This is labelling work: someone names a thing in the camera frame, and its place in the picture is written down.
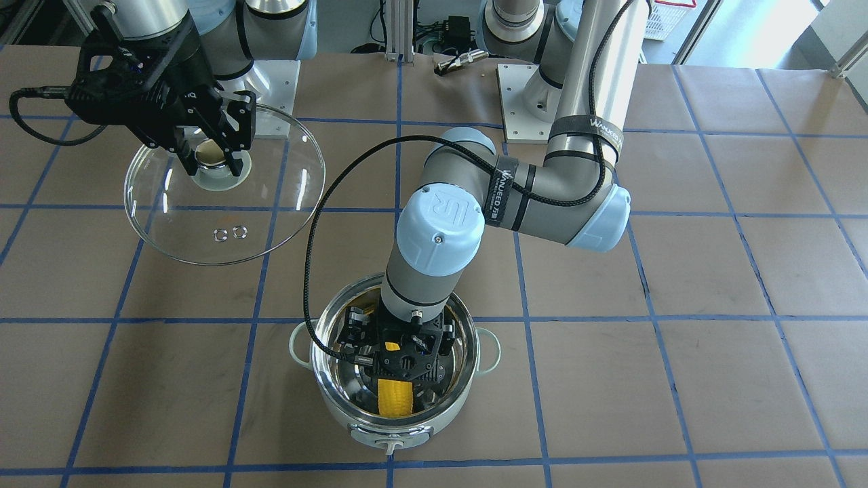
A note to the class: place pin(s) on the metal connector plug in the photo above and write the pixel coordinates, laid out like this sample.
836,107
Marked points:
460,61

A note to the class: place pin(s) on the glass pot lid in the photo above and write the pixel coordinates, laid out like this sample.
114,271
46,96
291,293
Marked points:
215,218

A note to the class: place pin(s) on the yellow corn cob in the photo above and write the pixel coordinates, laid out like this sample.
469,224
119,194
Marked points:
395,398

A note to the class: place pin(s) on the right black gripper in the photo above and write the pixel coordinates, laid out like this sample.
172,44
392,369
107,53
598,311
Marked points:
192,76

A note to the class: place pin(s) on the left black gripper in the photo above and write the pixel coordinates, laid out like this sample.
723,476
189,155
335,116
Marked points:
355,321

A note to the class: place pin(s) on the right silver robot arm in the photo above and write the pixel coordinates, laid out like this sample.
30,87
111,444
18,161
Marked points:
234,34

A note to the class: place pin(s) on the white electric cooking pot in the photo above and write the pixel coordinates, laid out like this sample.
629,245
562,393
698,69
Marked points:
477,352

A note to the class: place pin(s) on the black power supply box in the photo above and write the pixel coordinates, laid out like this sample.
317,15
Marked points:
456,33

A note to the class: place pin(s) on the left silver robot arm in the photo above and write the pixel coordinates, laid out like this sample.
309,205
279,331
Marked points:
571,198

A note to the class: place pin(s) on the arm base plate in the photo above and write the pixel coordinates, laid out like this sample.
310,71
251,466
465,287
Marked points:
529,101
275,82

